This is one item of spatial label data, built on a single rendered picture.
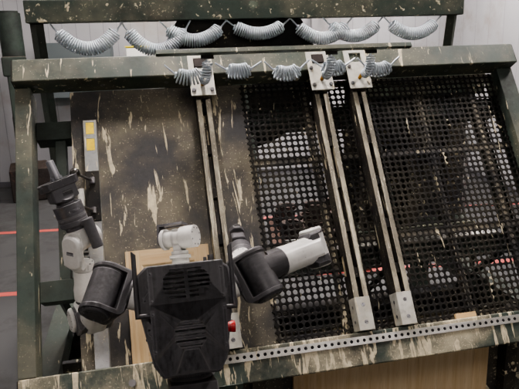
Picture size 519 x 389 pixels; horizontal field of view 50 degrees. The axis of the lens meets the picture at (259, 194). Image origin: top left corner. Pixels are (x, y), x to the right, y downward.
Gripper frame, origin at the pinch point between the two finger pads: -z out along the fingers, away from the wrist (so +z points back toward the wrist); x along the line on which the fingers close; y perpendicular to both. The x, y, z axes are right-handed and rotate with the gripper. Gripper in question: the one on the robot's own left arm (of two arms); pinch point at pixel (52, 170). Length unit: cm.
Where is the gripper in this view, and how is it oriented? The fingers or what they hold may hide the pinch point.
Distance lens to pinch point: 179.8
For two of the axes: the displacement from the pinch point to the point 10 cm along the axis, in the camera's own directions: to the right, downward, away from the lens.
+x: 6.7, -3.7, 6.4
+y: 6.8, -0.5, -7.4
